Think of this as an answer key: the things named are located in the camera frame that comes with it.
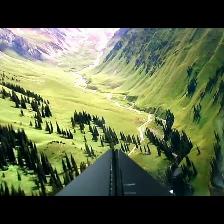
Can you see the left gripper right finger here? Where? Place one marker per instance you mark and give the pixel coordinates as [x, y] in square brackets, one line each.
[140, 181]

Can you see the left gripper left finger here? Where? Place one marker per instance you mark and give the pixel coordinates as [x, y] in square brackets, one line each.
[93, 178]

